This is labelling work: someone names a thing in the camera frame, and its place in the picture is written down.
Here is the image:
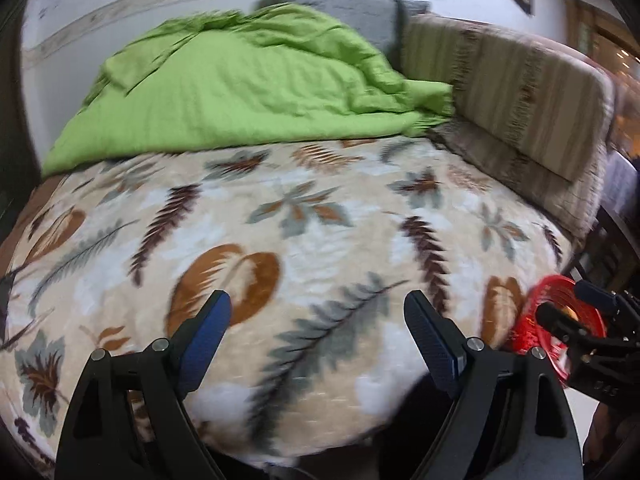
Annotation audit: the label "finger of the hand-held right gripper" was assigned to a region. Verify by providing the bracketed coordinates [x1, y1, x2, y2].
[574, 280, 623, 313]
[536, 304, 593, 347]

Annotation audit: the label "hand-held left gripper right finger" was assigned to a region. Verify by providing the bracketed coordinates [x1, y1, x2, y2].
[404, 290, 583, 480]

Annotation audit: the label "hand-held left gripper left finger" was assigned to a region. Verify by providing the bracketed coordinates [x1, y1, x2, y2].
[54, 290, 233, 480]

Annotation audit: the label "red mesh basket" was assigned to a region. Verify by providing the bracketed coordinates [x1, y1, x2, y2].
[502, 274, 609, 391]

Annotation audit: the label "person's right forearm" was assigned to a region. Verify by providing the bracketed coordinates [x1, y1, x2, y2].
[582, 400, 638, 476]

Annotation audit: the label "dark wooden chair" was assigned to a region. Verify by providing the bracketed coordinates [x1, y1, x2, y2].
[570, 205, 631, 296]

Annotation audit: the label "beige leaf print blanket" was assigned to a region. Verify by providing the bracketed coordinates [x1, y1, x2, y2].
[0, 135, 576, 471]

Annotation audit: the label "striped beige cushion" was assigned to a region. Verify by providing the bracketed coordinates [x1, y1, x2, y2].
[400, 14, 616, 183]
[430, 120, 608, 241]

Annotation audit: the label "eyeglasses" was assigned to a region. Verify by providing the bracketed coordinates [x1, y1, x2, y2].
[0, 265, 56, 356]

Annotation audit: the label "green duvet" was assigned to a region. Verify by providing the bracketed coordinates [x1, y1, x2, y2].
[42, 4, 456, 178]

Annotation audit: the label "grey pillow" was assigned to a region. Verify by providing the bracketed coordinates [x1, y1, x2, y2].
[257, 0, 431, 56]

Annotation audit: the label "wooden window frame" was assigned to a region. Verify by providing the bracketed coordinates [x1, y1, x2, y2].
[560, 0, 640, 76]

